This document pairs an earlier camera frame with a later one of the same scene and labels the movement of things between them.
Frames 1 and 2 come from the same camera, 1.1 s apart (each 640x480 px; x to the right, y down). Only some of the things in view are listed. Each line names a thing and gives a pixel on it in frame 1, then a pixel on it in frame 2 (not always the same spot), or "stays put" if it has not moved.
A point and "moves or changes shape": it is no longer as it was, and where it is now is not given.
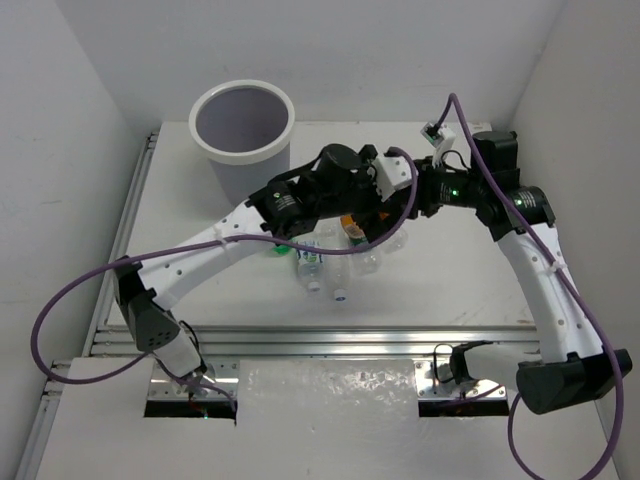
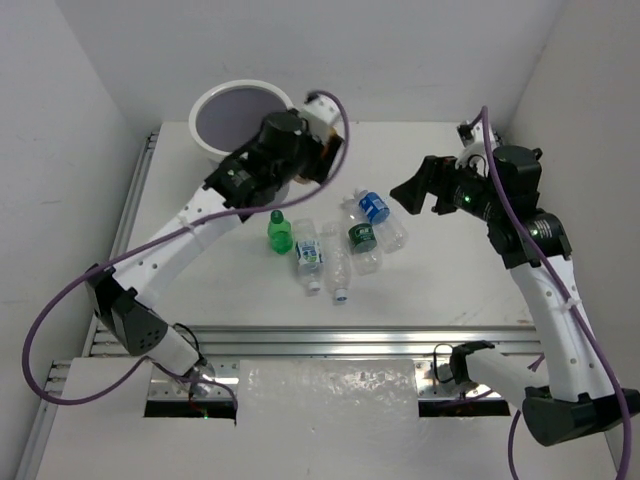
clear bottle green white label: (310, 264) stays put
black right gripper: (426, 173) stays put
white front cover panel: (331, 391) stays put
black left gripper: (367, 201) -> (320, 151)
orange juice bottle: (353, 232) moves or changes shape
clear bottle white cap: (339, 267) stays put
